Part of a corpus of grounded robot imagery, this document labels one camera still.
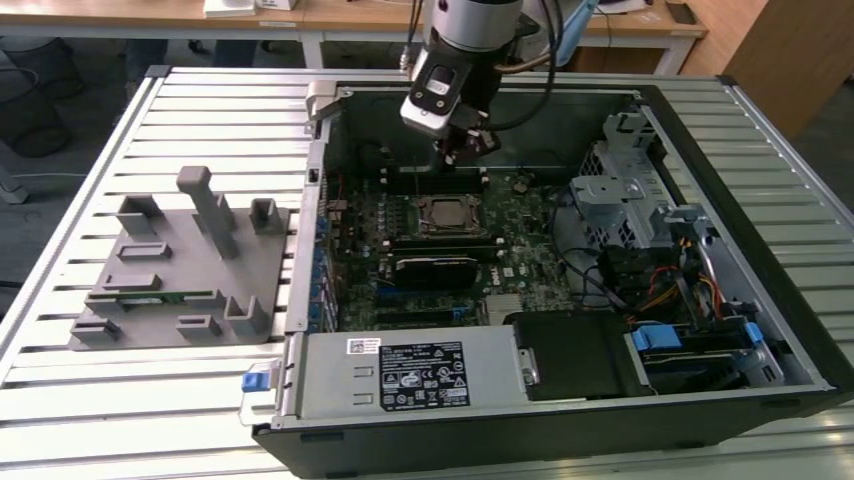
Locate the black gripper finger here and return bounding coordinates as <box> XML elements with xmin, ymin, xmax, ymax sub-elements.
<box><xmin>465</xmin><ymin>131</ymin><xmax>504</xmax><ymax>162</ymax></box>
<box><xmin>436</xmin><ymin>134</ymin><xmax>469</xmax><ymax>174</ymax></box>

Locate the silver topped cpu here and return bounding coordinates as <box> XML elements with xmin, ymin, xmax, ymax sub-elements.
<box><xmin>429</xmin><ymin>200</ymin><xmax>472</xmax><ymax>226</ymax></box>

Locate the metal socket cover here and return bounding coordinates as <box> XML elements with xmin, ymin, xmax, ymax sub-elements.
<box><xmin>416</xmin><ymin>194</ymin><xmax>482</xmax><ymax>237</ymax></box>

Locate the cpu socket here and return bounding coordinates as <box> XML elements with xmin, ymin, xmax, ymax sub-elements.
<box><xmin>410</xmin><ymin>193</ymin><xmax>484</xmax><ymax>240</ymax></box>

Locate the black ram slot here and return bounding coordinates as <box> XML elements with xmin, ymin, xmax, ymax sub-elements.
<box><xmin>382</xmin><ymin>180</ymin><xmax>488</xmax><ymax>195</ymax></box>
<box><xmin>393</xmin><ymin>247</ymin><xmax>501</xmax><ymax>259</ymax></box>
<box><xmin>380</xmin><ymin>168</ymin><xmax>486</xmax><ymax>182</ymax></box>
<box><xmin>390</xmin><ymin>237</ymin><xmax>498</xmax><ymax>249</ymax></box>

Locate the green motherboard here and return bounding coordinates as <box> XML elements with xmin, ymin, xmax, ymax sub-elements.
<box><xmin>322</xmin><ymin>169</ymin><xmax>588</xmax><ymax>334</ymax></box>

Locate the silver drive cage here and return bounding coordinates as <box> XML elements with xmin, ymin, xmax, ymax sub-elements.
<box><xmin>566</xmin><ymin>110</ymin><xmax>701</xmax><ymax>251</ymax></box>

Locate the black graphics card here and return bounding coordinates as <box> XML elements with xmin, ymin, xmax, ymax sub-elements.
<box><xmin>390</xmin><ymin>254</ymin><xmax>480</xmax><ymax>292</ymax></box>

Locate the grey case release latch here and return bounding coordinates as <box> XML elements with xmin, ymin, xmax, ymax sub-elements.
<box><xmin>304</xmin><ymin>79</ymin><xmax>354</xmax><ymax>137</ymax></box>

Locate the silver chipset heatsink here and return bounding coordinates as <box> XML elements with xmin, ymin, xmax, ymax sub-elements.
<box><xmin>484</xmin><ymin>293</ymin><xmax>526</xmax><ymax>321</ymax></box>

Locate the black expansion slot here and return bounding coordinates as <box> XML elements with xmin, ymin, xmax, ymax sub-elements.
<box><xmin>372</xmin><ymin>309</ymin><xmax>456</xmax><ymax>325</ymax></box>

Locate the black plastic cover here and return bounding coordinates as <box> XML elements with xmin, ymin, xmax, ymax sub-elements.
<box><xmin>500</xmin><ymin>309</ymin><xmax>653</xmax><ymax>402</ymax></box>

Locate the silver power supply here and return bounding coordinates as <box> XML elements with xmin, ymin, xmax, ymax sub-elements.
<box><xmin>282</xmin><ymin>327</ymin><xmax>538</xmax><ymax>420</ymax></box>

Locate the wooden cabinet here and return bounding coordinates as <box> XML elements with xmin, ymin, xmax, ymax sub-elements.
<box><xmin>679</xmin><ymin>0</ymin><xmax>854</xmax><ymax>142</ymax></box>

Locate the grey parts rack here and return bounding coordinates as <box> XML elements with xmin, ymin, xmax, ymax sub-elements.
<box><xmin>67</xmin><ymin>164</ymin><xmax>294</xmax><ymax>352</ymax></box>

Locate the blue disk carrier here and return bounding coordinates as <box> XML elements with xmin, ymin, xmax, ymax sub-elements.
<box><xmin>629</xmin><ymin>323</ymin><xmax>683</xmax><ymax>354</ymax></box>

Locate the green ram stick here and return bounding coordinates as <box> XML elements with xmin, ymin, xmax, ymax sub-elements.
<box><xmin>86</xmin><ymin>289</ymin><xmax>220</xmax><ymax>305</ymax></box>

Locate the black hard disk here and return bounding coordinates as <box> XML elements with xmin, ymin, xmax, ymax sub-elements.
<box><xmin>637</xmin><ymin>349</ymin><xmax>752</xmax><ymax>396</ymax></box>

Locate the black pc case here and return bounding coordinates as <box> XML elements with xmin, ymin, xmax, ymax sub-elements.
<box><xmin>249</xmin><ymin>74</ymin><xmax>854</xmax><ymax>480</ymax></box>

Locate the black mesh waste bin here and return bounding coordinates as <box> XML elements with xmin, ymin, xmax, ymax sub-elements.
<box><xmin>0</xmin><ymin>37</ymin><xmax>86</xmax><ymax>101</ymax></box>

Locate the black round bin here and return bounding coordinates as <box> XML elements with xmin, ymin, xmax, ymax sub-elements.
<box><xmin>0</xmin><ymin>67</ymin><xmax>73</xmax><ymax>159</ymax></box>

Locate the grey metal stand foot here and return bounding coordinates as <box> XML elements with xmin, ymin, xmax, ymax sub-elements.
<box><xmin>0</xmin><ymin>162</ymin><xmax>30</xmax><ymax>205</ymax></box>

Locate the copper coloured hose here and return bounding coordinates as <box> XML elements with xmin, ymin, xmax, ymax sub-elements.
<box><xmin>496</xmin><ymin>52</ymin><xmax>556</xmax><ymax>77</ymax></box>

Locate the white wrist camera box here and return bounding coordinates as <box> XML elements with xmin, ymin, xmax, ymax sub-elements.
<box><xmin>397</xmin><ymin>62</ymin><xmax>462</xmax><ymax>137</ymax></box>

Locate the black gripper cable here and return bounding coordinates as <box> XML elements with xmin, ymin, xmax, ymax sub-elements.
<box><xmin>489</xmin><ymin>0</ymin><xmax>562</xmax><ymax>132</ymax></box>

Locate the thin arm base cable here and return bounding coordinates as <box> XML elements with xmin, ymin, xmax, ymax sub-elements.
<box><xmin>397</xmin><ymin>0</ymin><xmax>426</xmax><ymax>72</ymax></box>

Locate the black round cable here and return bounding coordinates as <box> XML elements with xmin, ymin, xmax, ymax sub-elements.
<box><xmin>557</xmin><ymin>248</ymin><xmax>632</xmax><ymax>314</ymax></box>

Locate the orange yellow wire bundle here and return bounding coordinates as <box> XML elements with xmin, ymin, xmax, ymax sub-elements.
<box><xmin>636</xmin><ymin>238</ymin><xmax>728</xmax><ymax>324</ymax></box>

